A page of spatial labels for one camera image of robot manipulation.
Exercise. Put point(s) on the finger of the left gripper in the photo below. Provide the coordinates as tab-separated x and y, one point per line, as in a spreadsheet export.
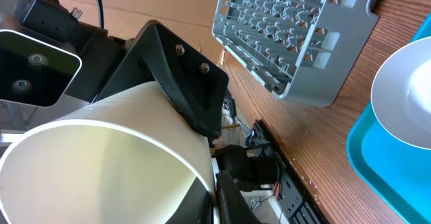
194	85
232	205

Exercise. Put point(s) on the white paper cup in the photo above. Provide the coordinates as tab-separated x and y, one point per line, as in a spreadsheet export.
129	158

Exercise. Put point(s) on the grey plastic dish rack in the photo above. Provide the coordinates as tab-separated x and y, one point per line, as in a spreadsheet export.
298	50

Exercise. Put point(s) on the teal serving tray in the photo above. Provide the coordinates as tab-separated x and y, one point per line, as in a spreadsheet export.
398	172

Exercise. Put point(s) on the grey metal bowl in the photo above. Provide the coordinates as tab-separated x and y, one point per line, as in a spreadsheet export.
400	94

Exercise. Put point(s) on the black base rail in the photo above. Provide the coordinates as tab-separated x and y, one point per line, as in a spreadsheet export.
296	202

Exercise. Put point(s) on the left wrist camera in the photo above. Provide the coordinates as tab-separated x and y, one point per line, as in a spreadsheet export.
34	72

